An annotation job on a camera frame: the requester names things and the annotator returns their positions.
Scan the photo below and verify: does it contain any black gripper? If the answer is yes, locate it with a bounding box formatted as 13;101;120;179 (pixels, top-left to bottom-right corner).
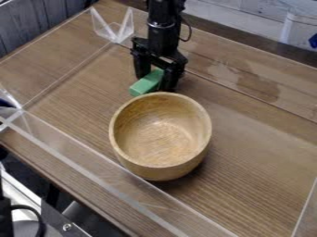
129;36;188;92

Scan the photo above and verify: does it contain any green rectangular block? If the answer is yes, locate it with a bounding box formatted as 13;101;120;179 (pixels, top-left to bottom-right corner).
128;69;163;96

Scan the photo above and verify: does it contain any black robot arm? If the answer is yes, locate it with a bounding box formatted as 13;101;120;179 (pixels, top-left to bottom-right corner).
128;0;188;96

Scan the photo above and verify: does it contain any brown wooden bowl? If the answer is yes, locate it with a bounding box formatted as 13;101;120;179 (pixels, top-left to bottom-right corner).
108;93;211;181

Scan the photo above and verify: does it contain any white container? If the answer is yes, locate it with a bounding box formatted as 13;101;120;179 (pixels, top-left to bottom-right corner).
279;12;317;52

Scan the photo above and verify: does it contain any clear acrylic enclosure wall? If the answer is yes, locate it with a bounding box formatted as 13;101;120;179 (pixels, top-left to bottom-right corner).
0;1;317;237

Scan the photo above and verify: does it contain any grey metal bracket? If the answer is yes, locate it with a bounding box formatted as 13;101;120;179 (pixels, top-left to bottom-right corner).
41;201;92;237

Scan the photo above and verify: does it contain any black cable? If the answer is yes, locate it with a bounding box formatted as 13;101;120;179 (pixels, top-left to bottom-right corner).
9;204;47;237

